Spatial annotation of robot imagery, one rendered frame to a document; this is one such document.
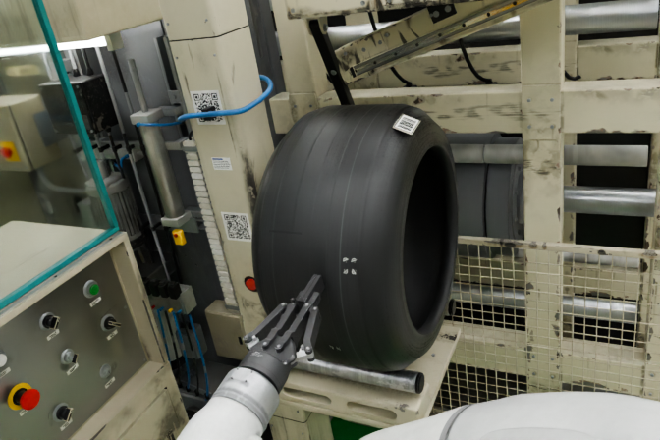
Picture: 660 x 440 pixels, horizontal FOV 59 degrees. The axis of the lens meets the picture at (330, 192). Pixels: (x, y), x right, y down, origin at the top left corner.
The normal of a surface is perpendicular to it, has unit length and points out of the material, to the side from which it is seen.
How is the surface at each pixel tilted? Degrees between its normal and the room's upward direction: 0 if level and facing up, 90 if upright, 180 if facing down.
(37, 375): 90
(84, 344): 90
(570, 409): 27
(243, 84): 90
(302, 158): 32
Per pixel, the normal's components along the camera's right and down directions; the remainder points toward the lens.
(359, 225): -0.18, -0.14
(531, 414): -0.56, -0.82
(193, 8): -0.42, 0.43
